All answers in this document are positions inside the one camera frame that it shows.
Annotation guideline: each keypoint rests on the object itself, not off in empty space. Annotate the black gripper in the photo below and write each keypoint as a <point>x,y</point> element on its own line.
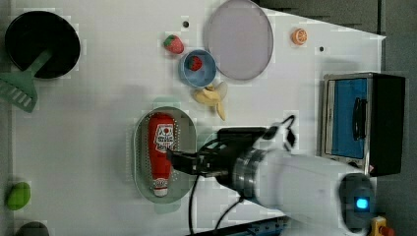
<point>218,156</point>

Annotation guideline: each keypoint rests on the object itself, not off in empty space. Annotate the red plush ketchup bottle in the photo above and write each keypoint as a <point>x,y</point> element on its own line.
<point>161,136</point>

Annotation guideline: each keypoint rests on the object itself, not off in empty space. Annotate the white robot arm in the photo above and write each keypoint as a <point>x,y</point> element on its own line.
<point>333,196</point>

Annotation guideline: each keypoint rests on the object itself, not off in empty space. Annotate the grey-green oval strainer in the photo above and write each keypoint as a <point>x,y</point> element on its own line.
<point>179,183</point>

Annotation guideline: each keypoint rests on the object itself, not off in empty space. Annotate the mint green metal cup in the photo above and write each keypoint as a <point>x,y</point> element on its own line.
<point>204,138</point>

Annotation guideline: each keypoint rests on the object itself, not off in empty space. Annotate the peeled toy banana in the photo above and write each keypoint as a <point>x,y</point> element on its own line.
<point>212,96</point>

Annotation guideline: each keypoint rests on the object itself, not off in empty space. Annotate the blue bowl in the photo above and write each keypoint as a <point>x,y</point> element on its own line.
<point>202,77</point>

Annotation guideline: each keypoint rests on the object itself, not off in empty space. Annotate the red strawberry in bowl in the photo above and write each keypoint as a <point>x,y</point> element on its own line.
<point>195,63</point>

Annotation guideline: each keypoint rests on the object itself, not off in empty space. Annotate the red strawberry on table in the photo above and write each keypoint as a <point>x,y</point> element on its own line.
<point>173,44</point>

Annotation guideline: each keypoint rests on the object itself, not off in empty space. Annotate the lilac oval plate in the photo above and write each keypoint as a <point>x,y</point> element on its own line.
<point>240,38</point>

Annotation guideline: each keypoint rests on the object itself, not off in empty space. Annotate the dark cylinder object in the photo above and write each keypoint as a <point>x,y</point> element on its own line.
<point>33,228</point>

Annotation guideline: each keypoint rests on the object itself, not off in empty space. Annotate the green round toy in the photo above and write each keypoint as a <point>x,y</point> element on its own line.
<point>19,196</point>

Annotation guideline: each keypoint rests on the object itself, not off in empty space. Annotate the orange slice toy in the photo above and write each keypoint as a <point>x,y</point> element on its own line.
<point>299,36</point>

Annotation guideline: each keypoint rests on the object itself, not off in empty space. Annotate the green spatula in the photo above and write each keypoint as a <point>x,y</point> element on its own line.
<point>18,88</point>

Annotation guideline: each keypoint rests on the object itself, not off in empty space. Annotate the black toaster oven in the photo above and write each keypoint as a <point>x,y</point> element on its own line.
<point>363,121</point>

